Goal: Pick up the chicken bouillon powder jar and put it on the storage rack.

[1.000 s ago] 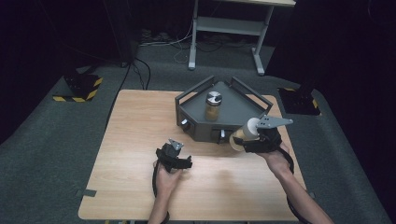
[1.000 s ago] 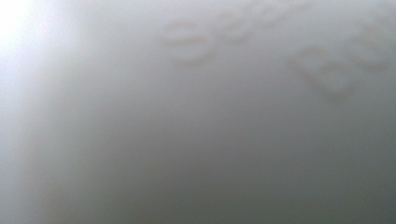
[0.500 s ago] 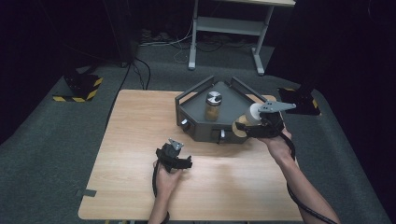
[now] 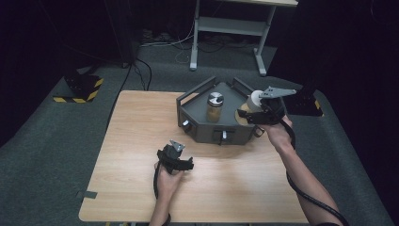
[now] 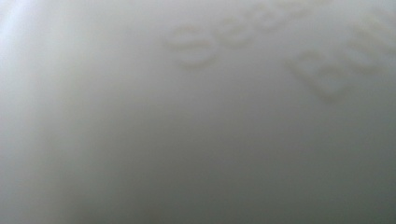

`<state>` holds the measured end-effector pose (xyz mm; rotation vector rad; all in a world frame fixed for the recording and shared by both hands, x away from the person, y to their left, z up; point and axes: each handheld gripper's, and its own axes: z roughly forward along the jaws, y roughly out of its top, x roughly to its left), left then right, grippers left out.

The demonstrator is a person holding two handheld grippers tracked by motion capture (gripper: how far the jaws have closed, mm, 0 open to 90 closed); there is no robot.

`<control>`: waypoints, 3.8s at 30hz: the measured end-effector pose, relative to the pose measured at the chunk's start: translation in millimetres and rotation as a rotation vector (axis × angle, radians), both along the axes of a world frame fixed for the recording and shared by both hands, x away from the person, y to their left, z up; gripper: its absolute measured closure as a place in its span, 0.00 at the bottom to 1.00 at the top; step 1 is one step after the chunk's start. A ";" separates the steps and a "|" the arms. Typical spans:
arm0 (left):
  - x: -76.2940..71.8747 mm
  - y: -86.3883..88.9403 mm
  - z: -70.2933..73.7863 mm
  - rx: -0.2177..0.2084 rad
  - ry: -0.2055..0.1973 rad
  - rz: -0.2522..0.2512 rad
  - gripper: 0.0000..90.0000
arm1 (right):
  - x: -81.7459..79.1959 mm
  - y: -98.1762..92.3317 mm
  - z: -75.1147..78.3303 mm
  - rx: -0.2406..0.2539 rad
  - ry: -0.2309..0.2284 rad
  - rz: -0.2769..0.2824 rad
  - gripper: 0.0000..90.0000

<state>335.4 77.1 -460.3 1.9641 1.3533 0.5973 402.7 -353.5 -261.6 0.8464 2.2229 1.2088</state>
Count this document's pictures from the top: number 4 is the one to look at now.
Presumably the glass spice jar silver lid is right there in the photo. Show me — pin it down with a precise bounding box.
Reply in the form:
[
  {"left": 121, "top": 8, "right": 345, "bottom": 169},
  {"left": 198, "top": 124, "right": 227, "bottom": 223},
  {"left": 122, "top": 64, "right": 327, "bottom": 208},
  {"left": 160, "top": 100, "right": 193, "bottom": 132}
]
[{"left": 205, "top": 91, "right": 225, "bottom": 123}]

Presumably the white cylindrical jar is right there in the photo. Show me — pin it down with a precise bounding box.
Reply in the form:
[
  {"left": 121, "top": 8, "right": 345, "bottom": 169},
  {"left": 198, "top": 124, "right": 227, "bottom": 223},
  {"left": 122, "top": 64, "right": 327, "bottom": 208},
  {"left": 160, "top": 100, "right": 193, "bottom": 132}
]
[{"left": 246, "top": 89, "right": 265, "bottom": 113}]

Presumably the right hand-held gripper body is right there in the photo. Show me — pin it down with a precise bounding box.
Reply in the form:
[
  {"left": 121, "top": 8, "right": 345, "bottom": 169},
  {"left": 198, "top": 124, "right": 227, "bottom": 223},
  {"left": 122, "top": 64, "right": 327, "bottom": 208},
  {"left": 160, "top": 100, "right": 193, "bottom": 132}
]
[{"left": 249, "top": 86, "right": 297, "bottom": 126}]

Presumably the round wooden disc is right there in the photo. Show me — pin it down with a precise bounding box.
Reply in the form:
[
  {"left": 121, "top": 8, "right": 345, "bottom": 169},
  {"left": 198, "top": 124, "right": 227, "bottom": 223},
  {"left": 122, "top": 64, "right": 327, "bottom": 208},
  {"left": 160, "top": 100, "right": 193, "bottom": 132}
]
[{"left": 233, "top": 103, "right": 256, "bottom": 127}]

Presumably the white metal desk frame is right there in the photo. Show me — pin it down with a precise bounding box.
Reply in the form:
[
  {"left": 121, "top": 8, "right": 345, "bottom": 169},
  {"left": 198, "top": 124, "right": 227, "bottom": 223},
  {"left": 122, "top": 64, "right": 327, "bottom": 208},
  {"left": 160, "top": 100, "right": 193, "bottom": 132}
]
[{"left": 189, "top": 0, "right": 299, "bottom": 77}]

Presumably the hazard striped stand base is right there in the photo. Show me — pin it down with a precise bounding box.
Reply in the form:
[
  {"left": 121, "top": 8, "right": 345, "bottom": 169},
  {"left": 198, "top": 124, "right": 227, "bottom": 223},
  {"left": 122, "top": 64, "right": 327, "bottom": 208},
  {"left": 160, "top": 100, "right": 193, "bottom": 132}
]
[
  {"left": 284, "top": 89, "right": 325, "bottom": 118},
  {"left": 52, "top": 73, "right": 104, "bottom": 105}
]

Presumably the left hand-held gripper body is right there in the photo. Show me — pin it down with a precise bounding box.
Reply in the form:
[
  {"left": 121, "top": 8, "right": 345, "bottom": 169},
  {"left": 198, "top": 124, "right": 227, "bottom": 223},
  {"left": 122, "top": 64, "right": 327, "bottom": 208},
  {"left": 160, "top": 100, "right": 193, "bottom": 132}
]
[{"left": 156, "top": 138, "right": 186, "bottom": 175}]

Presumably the black floor cable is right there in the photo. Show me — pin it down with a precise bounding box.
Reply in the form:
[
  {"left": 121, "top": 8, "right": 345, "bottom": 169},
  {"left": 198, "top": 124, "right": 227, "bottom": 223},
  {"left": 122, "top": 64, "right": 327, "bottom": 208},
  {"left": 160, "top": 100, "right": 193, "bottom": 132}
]
[{"left": 133, "top": 57, "right": 153, "bottom": 92}]

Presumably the grey tape strip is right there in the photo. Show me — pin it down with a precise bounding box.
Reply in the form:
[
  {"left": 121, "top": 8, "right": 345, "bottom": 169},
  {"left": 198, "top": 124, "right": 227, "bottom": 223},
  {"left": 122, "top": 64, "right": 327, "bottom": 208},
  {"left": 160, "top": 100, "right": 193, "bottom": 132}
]
[{"left": 75, "top": 189, "right": 99, "bottom": 201}]

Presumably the person's right hand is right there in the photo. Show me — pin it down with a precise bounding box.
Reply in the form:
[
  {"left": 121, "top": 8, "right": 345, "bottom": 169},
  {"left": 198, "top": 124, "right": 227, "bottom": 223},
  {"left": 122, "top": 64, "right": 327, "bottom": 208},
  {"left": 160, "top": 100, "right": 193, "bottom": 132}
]
[{"left": 259, "top": 114, "right": 296, "bottom": 153}]

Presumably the person's left hand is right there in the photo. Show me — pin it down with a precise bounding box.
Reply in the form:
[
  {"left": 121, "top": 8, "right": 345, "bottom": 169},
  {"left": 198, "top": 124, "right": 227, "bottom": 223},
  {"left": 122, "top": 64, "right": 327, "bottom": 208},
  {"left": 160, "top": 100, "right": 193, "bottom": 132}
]
[{"left": 153, "top": 161, "right": 186, "bottom": 202}]

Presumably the white floor cable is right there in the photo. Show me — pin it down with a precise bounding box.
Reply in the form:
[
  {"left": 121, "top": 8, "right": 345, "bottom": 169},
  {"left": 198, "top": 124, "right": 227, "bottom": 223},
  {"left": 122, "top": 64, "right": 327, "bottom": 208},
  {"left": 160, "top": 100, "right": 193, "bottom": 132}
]
[{"left": 140, "top": 21, "right": 196, "bottom": 66}]

